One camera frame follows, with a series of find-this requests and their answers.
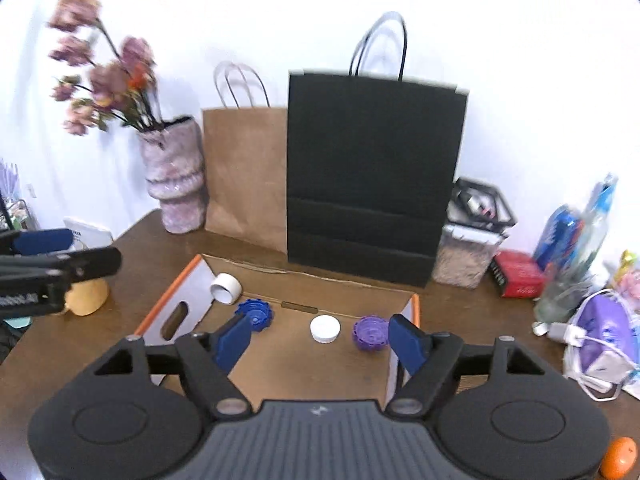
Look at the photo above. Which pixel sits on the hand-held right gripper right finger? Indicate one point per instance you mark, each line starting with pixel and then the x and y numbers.
pixel 407 342

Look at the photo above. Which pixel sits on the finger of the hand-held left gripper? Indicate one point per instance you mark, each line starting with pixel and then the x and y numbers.
pixel 42 241
pixel 95 262

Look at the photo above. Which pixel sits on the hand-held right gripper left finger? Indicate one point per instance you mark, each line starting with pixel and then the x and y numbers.
pixel 234 342

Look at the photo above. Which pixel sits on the cardboard box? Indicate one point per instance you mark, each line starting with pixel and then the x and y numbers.
pixel 300 360

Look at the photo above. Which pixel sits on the white flat box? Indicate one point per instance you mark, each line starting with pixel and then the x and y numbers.
pixel 87 235

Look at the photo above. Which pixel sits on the yellow cup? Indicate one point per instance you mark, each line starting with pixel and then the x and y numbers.
pixel 87 296

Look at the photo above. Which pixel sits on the purple ridged cap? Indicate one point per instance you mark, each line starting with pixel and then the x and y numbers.
pixel 370 332

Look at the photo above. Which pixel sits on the blue ridged cap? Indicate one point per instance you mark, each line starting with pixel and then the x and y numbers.
pixel 260 312

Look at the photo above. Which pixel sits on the white bottle cap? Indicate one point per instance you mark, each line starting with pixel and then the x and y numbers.
pixel 325 329

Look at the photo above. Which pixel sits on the clear container with black lid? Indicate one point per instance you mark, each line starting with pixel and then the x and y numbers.
pixel 460 260

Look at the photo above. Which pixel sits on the pink textured vase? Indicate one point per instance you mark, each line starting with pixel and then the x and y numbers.
pixel 172 180

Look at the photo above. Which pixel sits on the red box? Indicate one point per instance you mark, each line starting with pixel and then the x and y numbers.
pixel 520 272

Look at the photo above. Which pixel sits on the brown paper bag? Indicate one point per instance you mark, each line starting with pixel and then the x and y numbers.
pixel 245 170

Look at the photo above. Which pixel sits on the dried pink flowers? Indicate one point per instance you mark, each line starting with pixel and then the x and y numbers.
pixel 107 77

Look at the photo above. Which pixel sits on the black paper bag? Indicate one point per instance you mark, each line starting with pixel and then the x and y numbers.
pixel 370 170

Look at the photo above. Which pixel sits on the blue drink can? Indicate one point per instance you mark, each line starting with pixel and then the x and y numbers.
pixel 555 235

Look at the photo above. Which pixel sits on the purple packet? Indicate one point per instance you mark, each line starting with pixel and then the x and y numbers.
pixel 607 320

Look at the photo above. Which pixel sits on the clear glass bottle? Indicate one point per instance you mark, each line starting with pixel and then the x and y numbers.
pixel 590 240

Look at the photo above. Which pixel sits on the colourful toy packet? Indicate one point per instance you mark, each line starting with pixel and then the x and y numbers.
pixel 630 270

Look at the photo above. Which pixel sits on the orange round object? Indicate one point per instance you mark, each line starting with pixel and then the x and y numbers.
pixel 620 457

